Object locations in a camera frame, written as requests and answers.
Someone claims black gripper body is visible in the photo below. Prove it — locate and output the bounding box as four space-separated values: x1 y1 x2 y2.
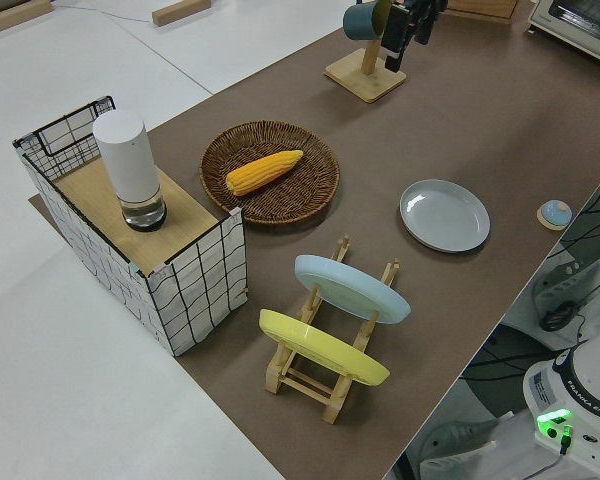
382 0 449 55

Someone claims gray round plate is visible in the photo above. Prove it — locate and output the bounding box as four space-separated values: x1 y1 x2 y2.
398 178 492 254

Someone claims light blue plate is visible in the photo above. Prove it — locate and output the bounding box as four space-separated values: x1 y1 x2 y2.
294 254 412 326

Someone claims yellow plate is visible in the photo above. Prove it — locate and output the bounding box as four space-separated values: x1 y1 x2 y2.
258 308 392 387

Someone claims wooden mug stand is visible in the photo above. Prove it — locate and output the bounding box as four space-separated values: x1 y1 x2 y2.
323 34 408 105

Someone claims blue mug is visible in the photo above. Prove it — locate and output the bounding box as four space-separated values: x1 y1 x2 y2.
342 0 387 42

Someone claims wooden drawer box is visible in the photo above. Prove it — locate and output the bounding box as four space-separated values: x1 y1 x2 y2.
442 0 522 24

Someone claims brown table mat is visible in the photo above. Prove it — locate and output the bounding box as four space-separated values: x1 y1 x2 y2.
28 0 600 480

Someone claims white toaster oven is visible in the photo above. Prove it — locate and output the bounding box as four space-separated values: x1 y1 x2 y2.
524 0 600 71

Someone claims brown wicker basket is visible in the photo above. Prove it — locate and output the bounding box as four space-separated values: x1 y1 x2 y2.
199 119 341 226

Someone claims yellow corn cob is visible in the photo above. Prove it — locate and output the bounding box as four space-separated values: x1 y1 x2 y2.
224 148 305 197

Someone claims wooden block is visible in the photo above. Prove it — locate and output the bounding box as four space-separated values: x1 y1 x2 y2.
0 0 54 35
152 0 209 26

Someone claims blue bell on wooden base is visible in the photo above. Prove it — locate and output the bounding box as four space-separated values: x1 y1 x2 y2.
536 199 574 231

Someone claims white cylindrical humidifier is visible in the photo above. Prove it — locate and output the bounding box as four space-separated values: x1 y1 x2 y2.
91 110 168 233

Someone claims white grid-patterned storage box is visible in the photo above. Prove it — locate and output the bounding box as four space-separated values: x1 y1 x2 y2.
12 93 251 357

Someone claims wooden dish rack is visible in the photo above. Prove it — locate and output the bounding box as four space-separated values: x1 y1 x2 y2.
264 234 401 425

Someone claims black cable bundle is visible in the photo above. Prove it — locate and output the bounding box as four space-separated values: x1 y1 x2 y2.
539 303 577 332

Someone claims black floor cable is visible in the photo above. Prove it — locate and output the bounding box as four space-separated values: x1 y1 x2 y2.
459 344 537 382

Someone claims black robot connector cable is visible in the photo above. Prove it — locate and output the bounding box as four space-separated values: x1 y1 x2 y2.
553 424 577 459

